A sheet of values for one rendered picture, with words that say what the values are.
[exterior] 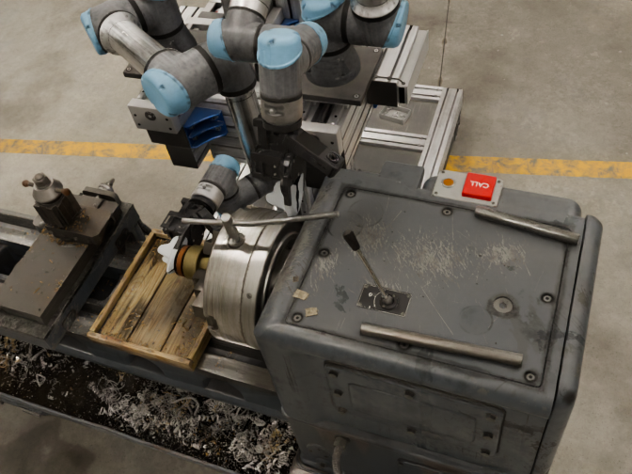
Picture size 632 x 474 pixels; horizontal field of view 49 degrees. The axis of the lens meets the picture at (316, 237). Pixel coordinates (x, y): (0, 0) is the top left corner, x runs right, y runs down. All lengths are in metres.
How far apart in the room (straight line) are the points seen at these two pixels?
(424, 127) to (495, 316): 1.92
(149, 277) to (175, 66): 0.61
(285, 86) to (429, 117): 2.00
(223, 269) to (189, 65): 0.47
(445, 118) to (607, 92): 0.90
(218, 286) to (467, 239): 0.52
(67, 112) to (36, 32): 0.89
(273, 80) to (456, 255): 0.48
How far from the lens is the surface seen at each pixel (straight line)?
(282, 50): 1.18
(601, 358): 2.73
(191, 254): 1.61
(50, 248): 1.99
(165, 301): 1.85
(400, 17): 1.72
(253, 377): 1.70
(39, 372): 2.33
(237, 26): 1.34
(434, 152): 2.98
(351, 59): 1.86
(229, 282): 1.43
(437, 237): 1.38
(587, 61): 3.84
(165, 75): 1.59
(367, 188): 1.47
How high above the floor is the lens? 2.34
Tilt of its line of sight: 51 degrees down
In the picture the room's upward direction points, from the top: 12 degrees counter-clockwise
